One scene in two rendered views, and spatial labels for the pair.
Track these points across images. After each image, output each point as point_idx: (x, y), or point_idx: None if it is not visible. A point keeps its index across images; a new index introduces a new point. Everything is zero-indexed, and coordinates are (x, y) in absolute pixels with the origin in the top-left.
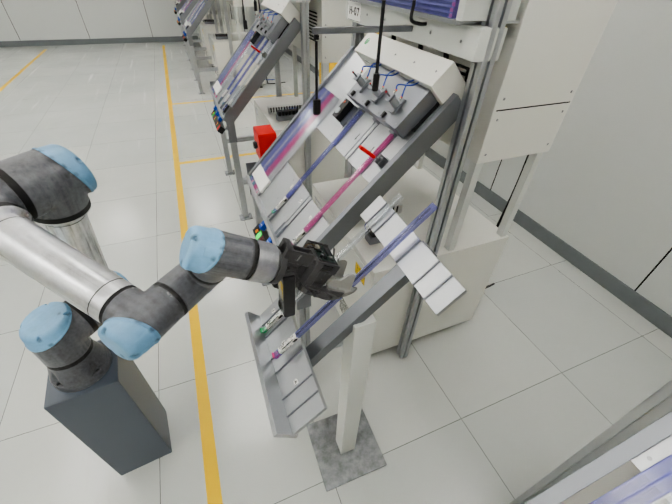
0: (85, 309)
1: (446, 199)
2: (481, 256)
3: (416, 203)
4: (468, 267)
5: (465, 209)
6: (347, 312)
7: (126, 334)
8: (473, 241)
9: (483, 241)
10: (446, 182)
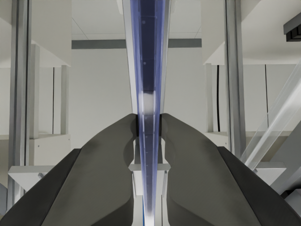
0: None
1: (231, 113)
2: (208, 43)
3: (298, 47)
4: (211, 28)
5: (226, 90)
6: None
7: None
8: (217, 54)
9: (212, 57)
10: (236, 131)
